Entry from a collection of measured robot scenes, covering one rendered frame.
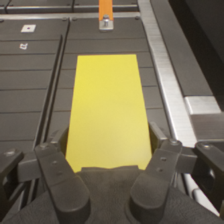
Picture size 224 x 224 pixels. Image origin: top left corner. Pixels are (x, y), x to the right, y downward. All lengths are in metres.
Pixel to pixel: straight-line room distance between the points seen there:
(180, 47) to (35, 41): 0.24
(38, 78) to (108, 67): 0.10
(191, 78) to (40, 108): 0.21
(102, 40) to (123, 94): 0.14
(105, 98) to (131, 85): 0.03
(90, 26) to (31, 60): 0.13
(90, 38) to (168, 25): 0.16
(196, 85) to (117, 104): 0.14
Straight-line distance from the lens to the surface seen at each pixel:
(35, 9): 0.44
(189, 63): 0.29
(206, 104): 0.24
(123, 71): 0.18
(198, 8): 0.34
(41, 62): 0.26
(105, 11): 0.38
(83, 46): 0.27
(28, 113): 0.21
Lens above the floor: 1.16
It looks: 58 degrees down
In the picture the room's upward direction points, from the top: straight up
